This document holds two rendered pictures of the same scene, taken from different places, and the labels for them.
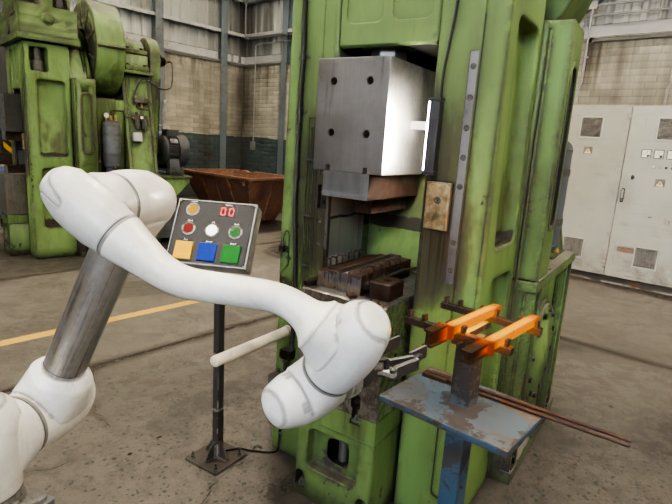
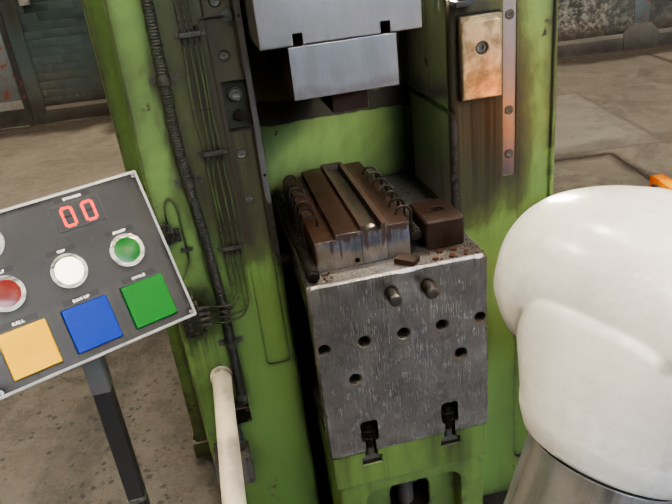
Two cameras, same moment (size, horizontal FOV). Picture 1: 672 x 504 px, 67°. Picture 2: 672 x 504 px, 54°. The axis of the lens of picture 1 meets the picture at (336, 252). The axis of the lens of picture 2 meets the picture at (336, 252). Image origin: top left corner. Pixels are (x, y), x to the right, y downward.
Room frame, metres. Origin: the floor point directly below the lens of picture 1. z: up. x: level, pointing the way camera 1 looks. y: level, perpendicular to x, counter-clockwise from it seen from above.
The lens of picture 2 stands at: (1.01, 0.85, 1.55)
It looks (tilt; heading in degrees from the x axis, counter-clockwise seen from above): 26 degrees down; 318
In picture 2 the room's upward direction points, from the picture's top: 7 degrees counter-clockwise
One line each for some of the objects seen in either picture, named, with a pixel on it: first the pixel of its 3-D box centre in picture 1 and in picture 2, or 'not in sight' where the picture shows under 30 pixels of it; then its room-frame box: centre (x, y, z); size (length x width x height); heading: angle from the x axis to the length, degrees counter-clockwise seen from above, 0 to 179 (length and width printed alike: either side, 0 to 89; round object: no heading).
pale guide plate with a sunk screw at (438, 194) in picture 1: (437, 206); (480, 57); (1.82, -0.35, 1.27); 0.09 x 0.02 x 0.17; 57
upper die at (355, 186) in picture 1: (373, 183); (323, 50); (2.06, -0.13, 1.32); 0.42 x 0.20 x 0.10; 147
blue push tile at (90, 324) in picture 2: (207, 252); (92, 324); (2.00, 0.52, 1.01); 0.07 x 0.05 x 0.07; 82
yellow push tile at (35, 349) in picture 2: (183, 250); (29, 349); (2.01, 0.62, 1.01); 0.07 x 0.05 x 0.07; 82
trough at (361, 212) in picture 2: (372, 263); (349, 192); (2.05, -0.15, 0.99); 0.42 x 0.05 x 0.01; 147
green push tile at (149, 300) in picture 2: (230, 254); (148, 300); (1.98, 0.42, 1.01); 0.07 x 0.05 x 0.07; 82
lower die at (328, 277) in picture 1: (366, 270); (340, 208); (2.06, -0.13, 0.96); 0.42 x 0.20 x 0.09; 147
